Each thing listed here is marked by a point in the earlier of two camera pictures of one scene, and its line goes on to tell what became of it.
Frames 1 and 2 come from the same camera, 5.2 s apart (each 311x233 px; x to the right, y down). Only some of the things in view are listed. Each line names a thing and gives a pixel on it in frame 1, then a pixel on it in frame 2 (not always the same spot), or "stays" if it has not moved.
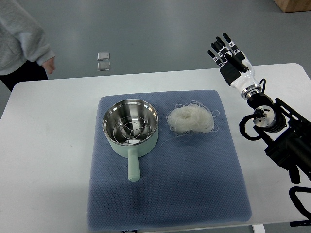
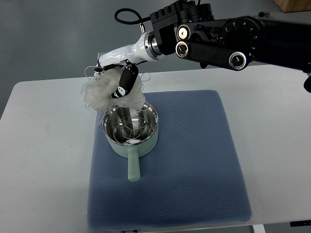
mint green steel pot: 130,126 stays
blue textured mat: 194,179 stays
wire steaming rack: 131,129 stays
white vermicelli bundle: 192,118 → 97,91
